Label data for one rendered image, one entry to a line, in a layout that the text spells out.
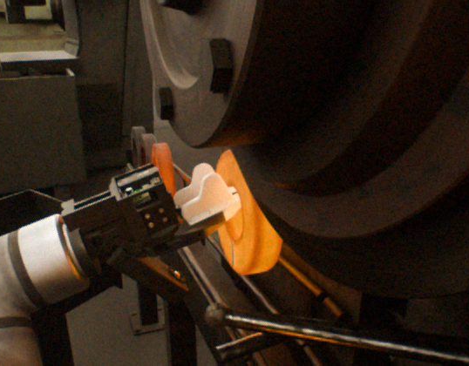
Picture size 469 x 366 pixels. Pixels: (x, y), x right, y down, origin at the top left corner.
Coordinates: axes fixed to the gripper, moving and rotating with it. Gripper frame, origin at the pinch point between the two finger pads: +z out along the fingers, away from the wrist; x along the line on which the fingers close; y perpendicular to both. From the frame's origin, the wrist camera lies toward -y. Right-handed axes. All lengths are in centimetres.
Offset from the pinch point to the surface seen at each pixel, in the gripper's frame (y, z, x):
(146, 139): -10, -4, 68
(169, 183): -13.5, -4.4, 44.2
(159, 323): -81, -22, 86
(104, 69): -15, -1, 268
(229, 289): -20.8, -3.9, 11.3
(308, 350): -14.2, -1.0, -12.7
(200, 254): -22.6, -4.8, 27.2
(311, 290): -9.5, 2.2, -9.4
